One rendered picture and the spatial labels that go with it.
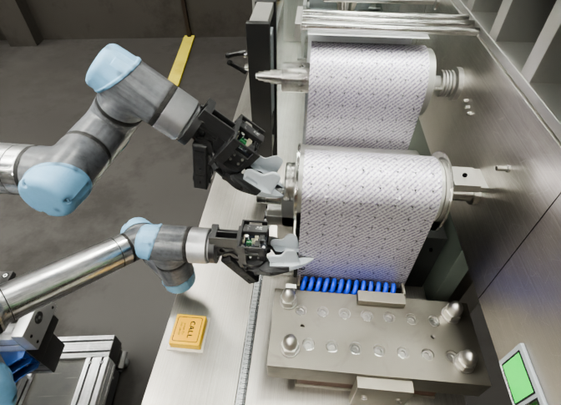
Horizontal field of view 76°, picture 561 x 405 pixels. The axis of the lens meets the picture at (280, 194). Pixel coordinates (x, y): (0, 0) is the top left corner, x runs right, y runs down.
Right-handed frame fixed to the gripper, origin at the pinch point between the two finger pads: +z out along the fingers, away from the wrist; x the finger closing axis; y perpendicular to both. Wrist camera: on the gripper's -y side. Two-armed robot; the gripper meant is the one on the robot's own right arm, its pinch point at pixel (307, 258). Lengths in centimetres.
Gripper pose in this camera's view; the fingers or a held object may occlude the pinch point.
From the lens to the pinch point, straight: 76.6
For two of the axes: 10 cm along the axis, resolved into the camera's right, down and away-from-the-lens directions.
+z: 10.0, 0.6, -0.6
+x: 0.9, -7.1, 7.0
